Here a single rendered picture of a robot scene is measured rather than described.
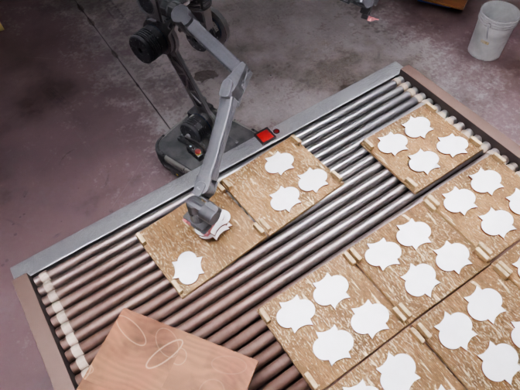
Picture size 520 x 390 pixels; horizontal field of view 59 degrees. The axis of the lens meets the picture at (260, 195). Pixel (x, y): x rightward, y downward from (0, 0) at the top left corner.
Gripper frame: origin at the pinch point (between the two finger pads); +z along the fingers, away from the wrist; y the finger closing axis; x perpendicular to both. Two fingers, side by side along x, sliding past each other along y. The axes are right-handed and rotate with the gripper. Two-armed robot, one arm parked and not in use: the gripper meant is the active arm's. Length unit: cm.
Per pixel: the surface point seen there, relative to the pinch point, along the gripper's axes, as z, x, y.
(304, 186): 2.9, 43.4, 19.6
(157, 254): 5.1, -17.0, -8.9
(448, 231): 4, 59, 78
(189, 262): 4.1, -12.1, 4.3
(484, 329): 4, 30, 104
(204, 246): 4.8, -3.1, 3.7
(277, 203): 3.2, 30.0, 15.2
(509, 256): 4, 63, 101
